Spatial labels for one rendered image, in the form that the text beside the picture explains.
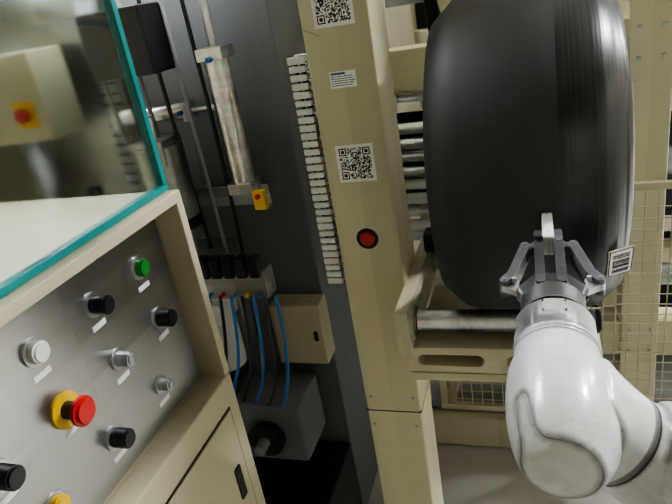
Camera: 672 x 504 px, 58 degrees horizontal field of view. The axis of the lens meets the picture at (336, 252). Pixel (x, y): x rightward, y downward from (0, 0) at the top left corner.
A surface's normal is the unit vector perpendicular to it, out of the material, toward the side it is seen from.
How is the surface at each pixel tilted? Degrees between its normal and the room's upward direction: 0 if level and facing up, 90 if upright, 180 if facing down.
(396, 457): 90
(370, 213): 90
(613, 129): 74
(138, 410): 90
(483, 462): 0
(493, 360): 90
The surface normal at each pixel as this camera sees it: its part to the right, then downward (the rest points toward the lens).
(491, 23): -0.28, -0.55
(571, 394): -0.08, -0.73
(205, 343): -0.27, 0.43
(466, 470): -0.16, -0.90
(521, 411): -0.87, -0.44
